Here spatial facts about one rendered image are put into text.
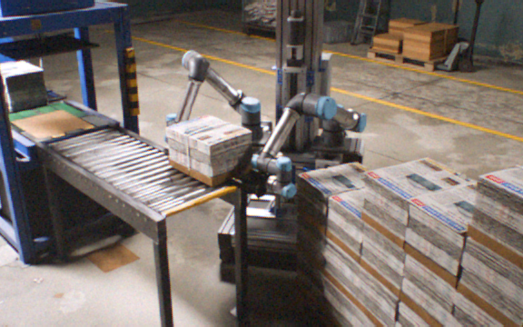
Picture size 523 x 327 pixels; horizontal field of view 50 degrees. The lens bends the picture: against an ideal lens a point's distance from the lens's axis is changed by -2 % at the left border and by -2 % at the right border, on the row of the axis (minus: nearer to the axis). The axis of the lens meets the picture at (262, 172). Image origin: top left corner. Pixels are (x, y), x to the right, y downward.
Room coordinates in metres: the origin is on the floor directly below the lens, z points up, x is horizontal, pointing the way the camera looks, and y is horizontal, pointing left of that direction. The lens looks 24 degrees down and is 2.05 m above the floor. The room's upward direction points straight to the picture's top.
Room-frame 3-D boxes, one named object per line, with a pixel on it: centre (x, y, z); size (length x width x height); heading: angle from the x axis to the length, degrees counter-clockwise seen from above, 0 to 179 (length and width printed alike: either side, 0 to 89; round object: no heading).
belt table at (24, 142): (3.68, 1.43, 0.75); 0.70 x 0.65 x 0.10; 43
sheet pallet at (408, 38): (8.94, -2.38, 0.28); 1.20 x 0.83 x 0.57; 43
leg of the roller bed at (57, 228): (3.20, 1.32, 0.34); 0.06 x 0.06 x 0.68; 43
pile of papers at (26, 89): (4.10, 1.82, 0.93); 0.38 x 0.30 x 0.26; 43
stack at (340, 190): (2.29, -0.61, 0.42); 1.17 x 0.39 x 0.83; 26
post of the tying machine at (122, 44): (3.76, 0.91, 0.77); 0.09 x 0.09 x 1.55; 43
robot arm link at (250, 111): (3.31, 0.07, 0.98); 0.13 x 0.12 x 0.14; 22
